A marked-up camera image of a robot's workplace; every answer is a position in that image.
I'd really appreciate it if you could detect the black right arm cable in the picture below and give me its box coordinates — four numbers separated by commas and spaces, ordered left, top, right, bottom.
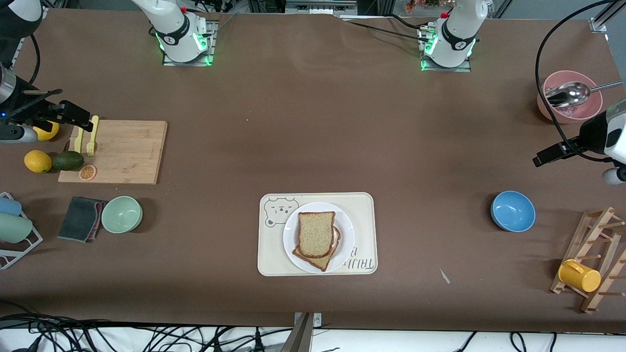
28, 34, 42, 85

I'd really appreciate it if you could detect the yellow mug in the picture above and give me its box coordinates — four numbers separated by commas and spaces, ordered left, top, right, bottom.
558, 259, 602, 293

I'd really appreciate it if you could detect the pale green cup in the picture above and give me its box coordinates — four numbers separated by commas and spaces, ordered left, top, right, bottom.
0, 213, 33, 243

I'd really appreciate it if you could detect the grey folded cloth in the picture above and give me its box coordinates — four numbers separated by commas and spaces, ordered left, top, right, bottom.
58, 197, 109, 243

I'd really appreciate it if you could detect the grey metal table bracket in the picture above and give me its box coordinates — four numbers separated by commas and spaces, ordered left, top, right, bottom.
280, 312, 322, 352

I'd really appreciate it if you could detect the white round plate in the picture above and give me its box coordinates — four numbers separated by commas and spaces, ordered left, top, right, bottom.
283, 201, 355, 273

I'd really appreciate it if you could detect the white wire cup rack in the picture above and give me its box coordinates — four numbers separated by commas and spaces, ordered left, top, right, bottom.
0, 192, 44, 270

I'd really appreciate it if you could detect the wooden cutting board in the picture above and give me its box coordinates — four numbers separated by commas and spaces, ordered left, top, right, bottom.
58, 120, 168, 185

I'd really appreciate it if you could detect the blue bowl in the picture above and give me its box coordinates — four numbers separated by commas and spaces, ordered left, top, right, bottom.
491, 191, 536, 233

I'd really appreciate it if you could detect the pink bowl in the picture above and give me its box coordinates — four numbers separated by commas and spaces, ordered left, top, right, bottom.
537, 71, 603, 125

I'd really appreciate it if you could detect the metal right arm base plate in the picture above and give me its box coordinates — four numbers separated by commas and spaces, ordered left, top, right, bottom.
162, 20, 216, 66

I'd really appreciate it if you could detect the metal frame rail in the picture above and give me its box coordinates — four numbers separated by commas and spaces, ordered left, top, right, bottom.
285, 0, 359, 15

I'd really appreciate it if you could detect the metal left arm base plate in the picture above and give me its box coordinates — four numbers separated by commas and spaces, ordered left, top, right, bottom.
420, 24, 472, 73

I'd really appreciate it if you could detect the yellow lemon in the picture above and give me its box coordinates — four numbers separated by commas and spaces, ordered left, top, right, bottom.
33, 122, 60, 141
24, 150, 53, 174

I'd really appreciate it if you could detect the yellow plastic fork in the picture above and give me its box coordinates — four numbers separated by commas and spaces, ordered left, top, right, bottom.
87, 115, 99, 157

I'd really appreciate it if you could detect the black base cable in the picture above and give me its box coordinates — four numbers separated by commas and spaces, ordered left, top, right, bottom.
335, 14, 431, 44

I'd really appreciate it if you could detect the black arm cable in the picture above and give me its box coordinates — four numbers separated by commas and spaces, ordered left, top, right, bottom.
535, 0, 626, 163
28, 34, 42, 85

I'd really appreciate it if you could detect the aluminium frame post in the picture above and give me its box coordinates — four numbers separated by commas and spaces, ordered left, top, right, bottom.
589, 0, 626, 34

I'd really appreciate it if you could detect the metal ladle spoon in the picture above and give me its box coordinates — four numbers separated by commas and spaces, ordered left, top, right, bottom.
545, 80, 623, 109

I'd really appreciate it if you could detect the bread slice sandwich lid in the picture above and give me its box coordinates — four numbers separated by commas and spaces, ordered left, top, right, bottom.
298, 211, 336, 259

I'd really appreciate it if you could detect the wooden mug rack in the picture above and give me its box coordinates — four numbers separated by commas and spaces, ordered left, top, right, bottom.
550, 206, 626, 314

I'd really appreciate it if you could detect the cream tray with bear print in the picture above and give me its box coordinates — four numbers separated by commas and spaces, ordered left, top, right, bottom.
257, 192, 378, 277

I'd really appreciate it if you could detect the bread slice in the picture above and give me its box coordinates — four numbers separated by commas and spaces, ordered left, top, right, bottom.
292, 226, 341, 272

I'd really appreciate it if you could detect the dark green avocado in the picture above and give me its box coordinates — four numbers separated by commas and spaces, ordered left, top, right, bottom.
52, 151, 85, 172

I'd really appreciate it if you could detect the black floor cable bundle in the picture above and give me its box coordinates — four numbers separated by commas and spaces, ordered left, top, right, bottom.
0, 301, 284, 352

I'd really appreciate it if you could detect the mint green bowl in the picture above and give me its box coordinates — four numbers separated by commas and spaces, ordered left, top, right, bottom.
101, 196, 143, 234

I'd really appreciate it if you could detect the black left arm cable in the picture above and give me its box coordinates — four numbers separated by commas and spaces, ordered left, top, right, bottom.
535, 0, 626, 163

